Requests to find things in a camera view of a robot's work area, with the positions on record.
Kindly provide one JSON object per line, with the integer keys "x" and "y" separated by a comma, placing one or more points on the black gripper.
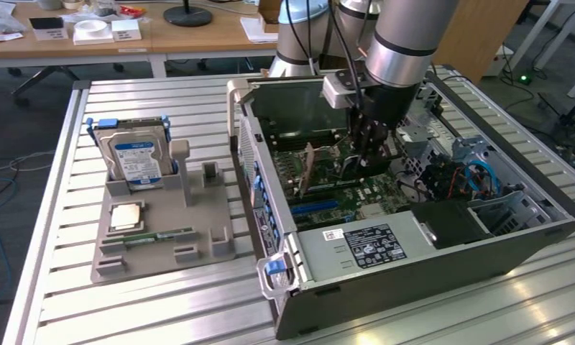
{"x": 389, "y": 104}

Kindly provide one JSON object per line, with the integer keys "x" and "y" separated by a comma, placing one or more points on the green graphics card black fan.
{"x": 308, "y": 169}

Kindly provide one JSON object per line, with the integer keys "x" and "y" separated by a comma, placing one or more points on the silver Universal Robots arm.
{"x": 402, "y": 36}

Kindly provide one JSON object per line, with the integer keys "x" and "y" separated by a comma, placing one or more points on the perforated metal disk bay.
{"x": 426, "y": 151}

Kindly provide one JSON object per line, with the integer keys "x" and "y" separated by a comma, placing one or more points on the dark RAM stick white clips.
{"x": 340, "y": 184}

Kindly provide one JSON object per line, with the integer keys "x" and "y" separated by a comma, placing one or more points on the green motherboard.
{"x": 365, "y": 201}

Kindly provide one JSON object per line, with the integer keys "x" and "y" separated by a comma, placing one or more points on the small silver chipset heatsink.
{"x": 373, "y": 211}

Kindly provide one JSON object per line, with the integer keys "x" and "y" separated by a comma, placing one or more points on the short blue expansion slot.
{"x": 350, "y": 217}

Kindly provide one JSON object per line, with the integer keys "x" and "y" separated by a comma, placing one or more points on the long blue expansion slot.
{"x": 314, "y": 207}

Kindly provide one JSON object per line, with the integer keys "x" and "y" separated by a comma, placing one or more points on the white paper stack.
{"x": 259, "y": 30}

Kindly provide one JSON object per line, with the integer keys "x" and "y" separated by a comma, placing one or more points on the brown cardboard box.
{"x": 268, "y": 10}

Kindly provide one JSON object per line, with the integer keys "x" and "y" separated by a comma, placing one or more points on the open metal disk bay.
{"x": 507, "y": 215}

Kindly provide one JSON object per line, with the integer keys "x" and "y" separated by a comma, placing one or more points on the wooden desk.
{"x": 196, "y": 39}

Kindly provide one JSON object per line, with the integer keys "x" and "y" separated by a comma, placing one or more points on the grey power supply unit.
{"x": 326, "y": 255}

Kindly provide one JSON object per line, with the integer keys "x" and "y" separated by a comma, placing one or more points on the black round lamp base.
{"x": 187, "y": 17}

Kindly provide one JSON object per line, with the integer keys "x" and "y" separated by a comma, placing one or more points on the open dark PC case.
{"x": 413, "y": 287}

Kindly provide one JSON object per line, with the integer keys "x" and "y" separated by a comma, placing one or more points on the grey parts rack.
{"x": 172, "y": 215}

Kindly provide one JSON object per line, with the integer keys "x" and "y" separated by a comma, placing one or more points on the hard disk in blue caddy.
{"x": 134, "y": 158}

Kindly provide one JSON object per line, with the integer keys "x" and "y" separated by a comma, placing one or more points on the plain white box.
{"x": 126, "y": 30}

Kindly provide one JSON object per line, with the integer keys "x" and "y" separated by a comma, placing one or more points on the red packet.
{"x": 130, "y": 11}

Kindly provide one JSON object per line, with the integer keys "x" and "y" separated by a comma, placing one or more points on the silver CPU chip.
{"x": 124, "y": 216}

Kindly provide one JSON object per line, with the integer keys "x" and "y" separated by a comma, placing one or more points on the green RAM stick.
{"x": 143, "y": 239}

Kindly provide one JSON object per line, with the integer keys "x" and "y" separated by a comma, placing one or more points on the flat white box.
{"x": 93, "y": 39}

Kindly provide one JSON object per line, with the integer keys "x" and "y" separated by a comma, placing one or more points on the white tape roll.
{"x": 91, "y": 27}

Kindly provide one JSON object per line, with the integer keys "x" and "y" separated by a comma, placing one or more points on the white box with black lid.
{"x": 49, "y": 28}

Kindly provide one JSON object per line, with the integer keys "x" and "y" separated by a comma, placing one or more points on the black office chair base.
{"x": 36, "y": 82}

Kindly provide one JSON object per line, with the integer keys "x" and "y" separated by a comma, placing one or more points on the clear plastic bag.
{"x": 0, "y": 18}

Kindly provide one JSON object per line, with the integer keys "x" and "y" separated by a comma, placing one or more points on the white desk frame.
{"x": 535, "y": 32}

